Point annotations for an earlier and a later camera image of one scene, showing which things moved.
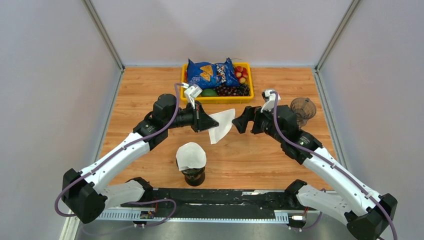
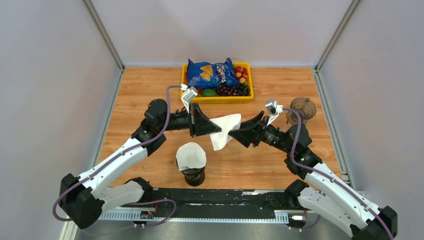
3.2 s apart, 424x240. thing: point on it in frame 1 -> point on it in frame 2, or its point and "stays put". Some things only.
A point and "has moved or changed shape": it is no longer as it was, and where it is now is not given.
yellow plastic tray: [221, 99] stays put
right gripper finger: [252, 113] -> [260, 120]
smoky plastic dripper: [304, 108] stays put
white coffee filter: [224, 119] has moved or changed shape
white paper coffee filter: [190, 155] stays put
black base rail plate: [224, 205] stays put
